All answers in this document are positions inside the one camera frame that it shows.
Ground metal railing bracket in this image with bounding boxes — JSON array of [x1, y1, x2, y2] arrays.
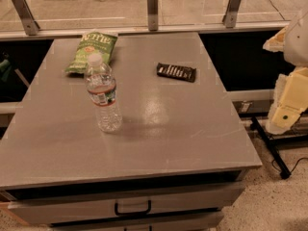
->
[[147, 0, 158, 31], [222, 0, 242, 28], [12, 0, 40, 36]]

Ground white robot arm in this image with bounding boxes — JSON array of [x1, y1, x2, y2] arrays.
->
[[263, 8, 308, 135]]

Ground dark chocolate RXBAR wrapper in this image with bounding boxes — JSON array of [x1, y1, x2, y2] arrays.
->
[[156, 63, 196, 83]]

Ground middle metal railing bracket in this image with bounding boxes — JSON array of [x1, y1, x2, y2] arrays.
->
[[147, 0, 158, 31]]

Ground black floor cable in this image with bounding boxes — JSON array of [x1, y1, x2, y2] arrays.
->
[[270, 156, 308, 175]]

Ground horizontal metal rail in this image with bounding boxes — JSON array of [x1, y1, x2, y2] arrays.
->
[[0, 21, 289, 41]]

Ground black drawer handle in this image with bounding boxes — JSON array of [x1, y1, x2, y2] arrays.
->
[[114, 200, 152, 217]]

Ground clear plastic water bottle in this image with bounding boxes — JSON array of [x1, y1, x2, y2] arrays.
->
[[84, 53, 122, 133]]

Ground grey drawer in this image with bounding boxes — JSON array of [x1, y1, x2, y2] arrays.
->
[[50, 212, 223, 231], [9, 181, 244, 224]]

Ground right metal railing bracket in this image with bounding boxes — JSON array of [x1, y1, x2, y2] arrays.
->
[[222, 0, 242, 28]]

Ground black stand leg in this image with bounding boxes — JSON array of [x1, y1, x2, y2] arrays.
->
[[250, 116, 291, 179]]

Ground grey lower drawer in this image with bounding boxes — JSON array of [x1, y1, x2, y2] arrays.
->
[[50, 212, 223, 231]]

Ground grey upper drawer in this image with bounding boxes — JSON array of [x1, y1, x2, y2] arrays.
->
[[9, 181, 244, 224]]

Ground left metal railing bracket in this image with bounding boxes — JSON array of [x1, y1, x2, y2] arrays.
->
[[12, 0, 40, 36]]

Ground green Kettle chips bag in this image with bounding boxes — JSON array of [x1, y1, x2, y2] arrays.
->
[[65, 31, 117, 74]]

